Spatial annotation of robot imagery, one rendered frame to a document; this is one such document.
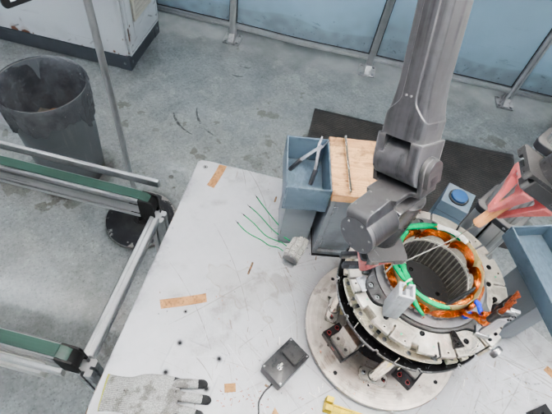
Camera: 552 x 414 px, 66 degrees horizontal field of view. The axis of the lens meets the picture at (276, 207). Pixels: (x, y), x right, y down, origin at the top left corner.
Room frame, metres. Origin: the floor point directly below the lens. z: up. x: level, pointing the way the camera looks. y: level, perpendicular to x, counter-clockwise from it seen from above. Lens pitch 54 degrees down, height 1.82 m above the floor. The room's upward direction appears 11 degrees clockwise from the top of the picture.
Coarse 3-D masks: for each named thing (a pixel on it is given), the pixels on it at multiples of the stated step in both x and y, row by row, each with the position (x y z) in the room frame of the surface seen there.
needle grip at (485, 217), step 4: (500, 200) 0.44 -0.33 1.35; (508, 208) 0.43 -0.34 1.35; (484, 212) 0.43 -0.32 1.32; (488, 212) 0.43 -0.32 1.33; (492, 212) 0.43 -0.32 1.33; (496, 212) 0.43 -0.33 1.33; (500, 212) 0.43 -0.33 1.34; (480, 216) 0.43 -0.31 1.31; (484, 216) 0.43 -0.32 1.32; (488, 216) 0.42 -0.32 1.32; (492, 216) 0.42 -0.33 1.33; (496, 216) 0.42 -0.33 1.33; (476, 220) 0.43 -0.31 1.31; (480, 220) 0.42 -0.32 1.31; (484, 220) 0.42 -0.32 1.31; (488, 220) 0.42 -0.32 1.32; (476, 224) 0.42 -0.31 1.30; (480, 224) 0.42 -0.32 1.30; (484, 224) 0.42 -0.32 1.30
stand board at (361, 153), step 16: (336, 144) 0.78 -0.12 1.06; (352, 144) 0.79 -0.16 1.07; (368, 144) 0.80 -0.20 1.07; (336, 160) 0.73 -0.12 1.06; (352, 160) 0.74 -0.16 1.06; (368, 160) 0.75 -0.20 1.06; (336, 176) 0.68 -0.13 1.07; (352, 176) 0.69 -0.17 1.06; (368, 176) 0.70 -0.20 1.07; (336, 192) 0.63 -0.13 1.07; (352, 192) 0.64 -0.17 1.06
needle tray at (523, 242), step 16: (512, 240) 0.61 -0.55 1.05; (528, 240) 0.63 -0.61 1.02; (544, 240) 0.64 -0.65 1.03; (512, 256) 0.58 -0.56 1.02; (528, 256) 0.55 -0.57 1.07; (544, 256) 0.59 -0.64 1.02; (512, 272) 0.56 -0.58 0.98; (528, 272) 0.53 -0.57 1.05; (544, 272) 0.55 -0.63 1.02; (512, 288) 0.53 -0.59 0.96; (528, 288) 0.50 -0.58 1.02; (544, 288) 0.48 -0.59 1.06; (528, 304) 0.48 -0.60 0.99; (544, 304) 0.46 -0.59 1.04; (512, 320) 0.47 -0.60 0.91; (528, 320) 0.48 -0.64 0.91; (544, 320) 0.43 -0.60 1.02; (512, 336) 0.49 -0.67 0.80
